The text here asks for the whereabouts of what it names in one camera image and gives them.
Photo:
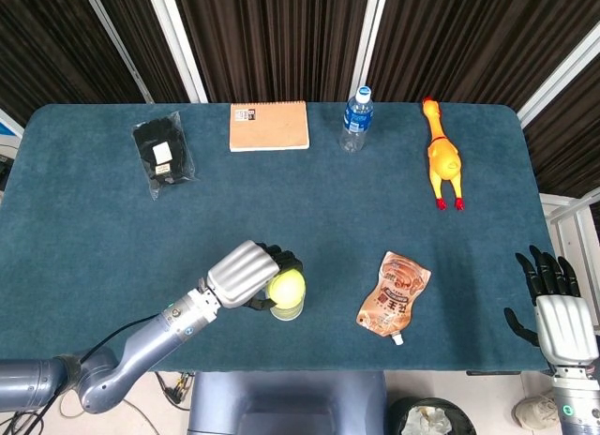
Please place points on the black trash bin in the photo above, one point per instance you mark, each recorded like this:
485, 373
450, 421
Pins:
429, 416

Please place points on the yellow rubber chicken toy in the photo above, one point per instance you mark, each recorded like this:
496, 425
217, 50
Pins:
443, 156

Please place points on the thin grey frame post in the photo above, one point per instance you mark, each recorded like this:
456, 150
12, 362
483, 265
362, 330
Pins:
117, 46

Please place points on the dark brown curtain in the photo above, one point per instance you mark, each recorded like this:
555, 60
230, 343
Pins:
281, 41

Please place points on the yellow-green ball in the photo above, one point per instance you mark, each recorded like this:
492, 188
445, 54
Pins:
286, 287

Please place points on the teal tablecloth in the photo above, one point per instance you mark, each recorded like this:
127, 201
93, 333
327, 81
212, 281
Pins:
304, 196

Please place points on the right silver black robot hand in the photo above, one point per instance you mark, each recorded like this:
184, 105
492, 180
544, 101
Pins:
565, 327

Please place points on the white metal rack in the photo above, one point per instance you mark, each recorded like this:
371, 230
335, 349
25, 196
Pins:
572, 219

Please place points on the brown spiral notebook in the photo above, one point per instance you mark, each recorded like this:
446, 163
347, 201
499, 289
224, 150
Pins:
269, 125

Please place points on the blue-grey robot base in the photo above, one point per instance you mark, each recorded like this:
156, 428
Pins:
286, 402

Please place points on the beige shoe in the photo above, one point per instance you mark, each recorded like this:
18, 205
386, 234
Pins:
534, 411

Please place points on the orange spout pouch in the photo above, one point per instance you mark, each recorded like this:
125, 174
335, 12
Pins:
391, 299

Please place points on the wide white frame post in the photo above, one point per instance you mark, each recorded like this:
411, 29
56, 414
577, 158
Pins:
558, 83
175, 41
370, 36

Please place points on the clear plastic measuring cup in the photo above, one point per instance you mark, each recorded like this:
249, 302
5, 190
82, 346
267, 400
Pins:
287, 315

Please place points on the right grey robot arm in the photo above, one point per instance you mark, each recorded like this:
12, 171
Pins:
576, 402

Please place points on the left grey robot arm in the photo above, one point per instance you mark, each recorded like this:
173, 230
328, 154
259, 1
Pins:
140, 341

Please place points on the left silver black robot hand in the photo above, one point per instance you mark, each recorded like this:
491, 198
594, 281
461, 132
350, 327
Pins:
241, 273

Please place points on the clear water bottle blue label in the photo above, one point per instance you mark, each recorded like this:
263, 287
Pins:
357, 123

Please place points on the black item in plastic bag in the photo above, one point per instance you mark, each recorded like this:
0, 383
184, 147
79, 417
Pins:
161, 151

